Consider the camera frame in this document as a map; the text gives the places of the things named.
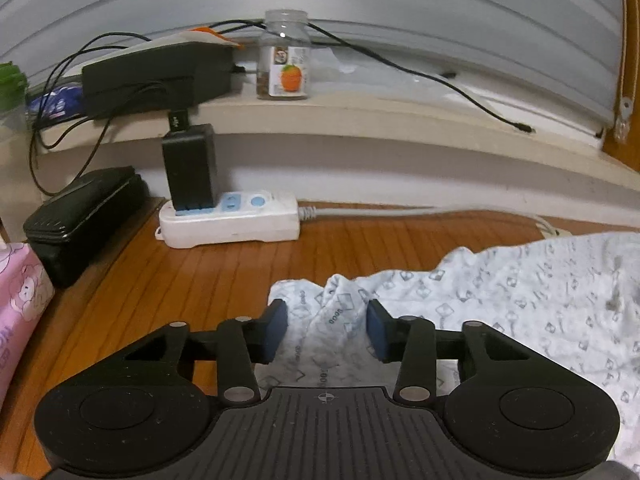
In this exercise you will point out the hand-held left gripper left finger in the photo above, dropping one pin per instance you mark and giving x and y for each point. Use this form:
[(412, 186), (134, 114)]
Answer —
[(276, 332)]

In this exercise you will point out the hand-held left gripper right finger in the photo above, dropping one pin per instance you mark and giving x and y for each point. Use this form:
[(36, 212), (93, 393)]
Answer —
[(378, 332)]

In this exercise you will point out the white patterned garment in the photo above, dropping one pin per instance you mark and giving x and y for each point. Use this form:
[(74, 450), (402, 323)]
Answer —
[(500, 310)]

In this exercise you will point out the white power strip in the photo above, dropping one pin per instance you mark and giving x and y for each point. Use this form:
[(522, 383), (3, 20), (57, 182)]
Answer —
[(240, 225)]

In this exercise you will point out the black power adapter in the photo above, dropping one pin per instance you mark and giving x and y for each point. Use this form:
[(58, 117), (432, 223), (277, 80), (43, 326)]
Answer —
[(190, 170)]

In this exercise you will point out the beige windowsill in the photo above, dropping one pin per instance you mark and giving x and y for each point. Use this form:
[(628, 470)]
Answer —
[(400, 120)]

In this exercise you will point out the black hard case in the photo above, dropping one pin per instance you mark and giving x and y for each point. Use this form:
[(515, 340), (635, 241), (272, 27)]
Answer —
[(80, 220)]

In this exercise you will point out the clear jar orange label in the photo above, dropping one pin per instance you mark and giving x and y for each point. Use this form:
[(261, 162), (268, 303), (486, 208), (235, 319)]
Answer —
[(282, 75)]

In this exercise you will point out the pink printed cloth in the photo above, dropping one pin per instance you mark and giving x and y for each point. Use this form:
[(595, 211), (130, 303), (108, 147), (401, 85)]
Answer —
[(20, 300)]

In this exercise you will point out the black charger box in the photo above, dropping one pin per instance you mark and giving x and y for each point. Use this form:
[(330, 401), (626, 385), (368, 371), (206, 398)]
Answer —
[(150, 75)]

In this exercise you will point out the white and orange device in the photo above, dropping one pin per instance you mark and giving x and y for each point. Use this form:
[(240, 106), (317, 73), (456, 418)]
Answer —
[(180, 39)]

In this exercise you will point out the blue packet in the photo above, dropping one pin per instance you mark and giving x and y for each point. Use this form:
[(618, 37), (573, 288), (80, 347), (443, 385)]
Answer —
[(55, 105)]

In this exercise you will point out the clear bottle green lid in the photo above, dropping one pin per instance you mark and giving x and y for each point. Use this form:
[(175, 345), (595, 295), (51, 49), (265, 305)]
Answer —
[(10, 77)]

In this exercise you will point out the wooden window frame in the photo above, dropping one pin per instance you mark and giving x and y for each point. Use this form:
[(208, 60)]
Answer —
[(631, 35)]

